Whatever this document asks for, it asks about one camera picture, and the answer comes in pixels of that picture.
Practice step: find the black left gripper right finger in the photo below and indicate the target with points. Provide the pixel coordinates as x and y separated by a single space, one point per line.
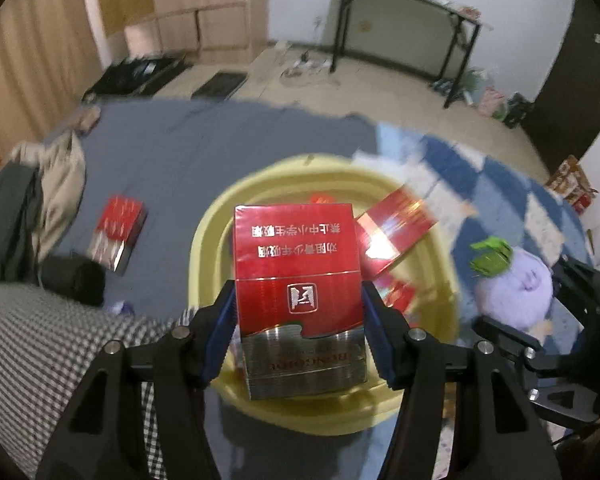
496 433

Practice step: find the black keyboard on floor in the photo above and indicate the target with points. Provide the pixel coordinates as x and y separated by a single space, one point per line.
221 86

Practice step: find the colourful cardboard boxes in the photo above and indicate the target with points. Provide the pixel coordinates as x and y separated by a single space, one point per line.
570 182

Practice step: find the black frame folding table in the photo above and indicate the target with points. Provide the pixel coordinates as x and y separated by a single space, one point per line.
429 39

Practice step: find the wooden wardrobe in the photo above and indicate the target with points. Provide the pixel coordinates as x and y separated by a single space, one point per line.
212 31

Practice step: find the blue white checkered rug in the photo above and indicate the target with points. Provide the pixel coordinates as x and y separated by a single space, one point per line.
473 196

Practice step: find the red cigarette pack on sheet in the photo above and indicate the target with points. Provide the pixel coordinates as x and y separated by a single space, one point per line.
116 233

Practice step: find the black bag by door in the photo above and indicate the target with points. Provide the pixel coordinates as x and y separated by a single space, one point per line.
518 107

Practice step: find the pink snack bag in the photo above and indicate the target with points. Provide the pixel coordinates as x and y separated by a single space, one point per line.
491 102

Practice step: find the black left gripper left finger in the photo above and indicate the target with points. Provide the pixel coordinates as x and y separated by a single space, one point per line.
129 394

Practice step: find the red silver cigarette pack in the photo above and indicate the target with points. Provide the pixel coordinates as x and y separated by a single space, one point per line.
299 299

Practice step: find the black white checkered cloth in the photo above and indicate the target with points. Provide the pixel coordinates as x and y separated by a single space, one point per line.
47 343

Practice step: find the grey bed sheet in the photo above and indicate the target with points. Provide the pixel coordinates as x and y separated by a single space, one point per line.
177 157

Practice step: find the yellow plastic basin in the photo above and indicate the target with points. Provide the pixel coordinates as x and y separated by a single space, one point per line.
421 285

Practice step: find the beige jacket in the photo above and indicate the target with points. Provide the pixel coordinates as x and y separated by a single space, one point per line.
62 170

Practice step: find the dark wooden door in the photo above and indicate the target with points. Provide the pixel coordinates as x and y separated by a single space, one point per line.
565 116

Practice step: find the red gold cigarette carton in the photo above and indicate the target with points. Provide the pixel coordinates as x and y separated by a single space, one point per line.
389 229

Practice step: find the black open suitcase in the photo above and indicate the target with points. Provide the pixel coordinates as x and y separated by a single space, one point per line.
134 77

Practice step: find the purple plush toy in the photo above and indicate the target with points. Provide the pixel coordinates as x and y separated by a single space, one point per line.
514 287

